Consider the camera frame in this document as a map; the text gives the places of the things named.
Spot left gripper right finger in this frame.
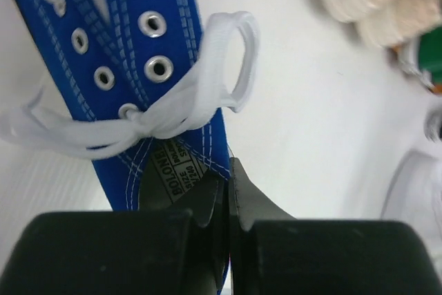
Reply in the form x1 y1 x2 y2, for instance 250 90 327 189
229 158 441 294

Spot orange wooden shoe shelf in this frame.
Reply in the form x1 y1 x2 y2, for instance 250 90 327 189
321 0 441 95

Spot green sneaker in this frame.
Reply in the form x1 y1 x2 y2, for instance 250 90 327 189
397 27 441 95

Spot white sneaker right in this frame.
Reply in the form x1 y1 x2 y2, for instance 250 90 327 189
381 151 441 239

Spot white sneaker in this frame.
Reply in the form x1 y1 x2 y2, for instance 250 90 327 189
381 151 441 239
423 99 442 142

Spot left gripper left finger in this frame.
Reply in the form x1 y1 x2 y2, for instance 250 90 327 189
1 172 228 294

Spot blue sneaker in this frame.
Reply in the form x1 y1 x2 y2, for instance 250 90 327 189
1 0 260 211

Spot white sneaker left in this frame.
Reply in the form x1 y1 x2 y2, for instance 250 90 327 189
423 99 442 142

